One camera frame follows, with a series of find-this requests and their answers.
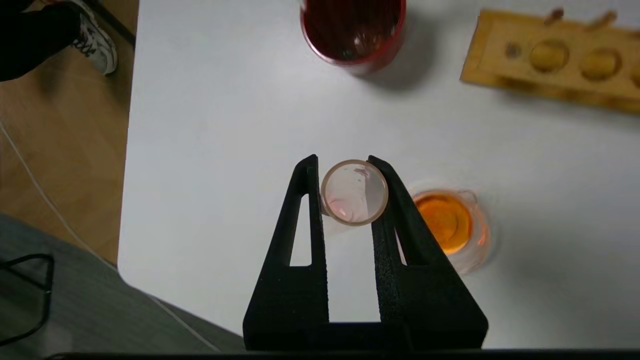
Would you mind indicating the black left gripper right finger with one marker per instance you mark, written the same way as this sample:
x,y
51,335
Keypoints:
x,y
425,300

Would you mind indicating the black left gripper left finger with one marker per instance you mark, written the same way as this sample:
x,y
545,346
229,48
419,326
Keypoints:
x,y
295,295

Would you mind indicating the test tube with red pigment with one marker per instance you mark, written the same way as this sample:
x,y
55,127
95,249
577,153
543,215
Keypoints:
x,y
354,192

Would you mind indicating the wooden test tube rack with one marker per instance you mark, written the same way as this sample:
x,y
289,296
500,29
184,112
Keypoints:
x,y
550,62

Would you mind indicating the clear glass dish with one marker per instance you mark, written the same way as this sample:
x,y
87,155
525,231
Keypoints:
x,y
445,222

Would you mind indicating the grey floor mat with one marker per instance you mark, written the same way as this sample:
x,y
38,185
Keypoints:
x,y
100,310

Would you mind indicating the dark red cup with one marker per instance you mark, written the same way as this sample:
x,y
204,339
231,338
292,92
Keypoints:
x,y
352,30

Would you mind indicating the white and grey sneaker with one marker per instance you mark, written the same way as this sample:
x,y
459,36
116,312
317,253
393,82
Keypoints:
x,y
97,42

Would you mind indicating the black trouser leg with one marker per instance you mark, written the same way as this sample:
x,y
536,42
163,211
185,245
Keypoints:
x,y
30,40

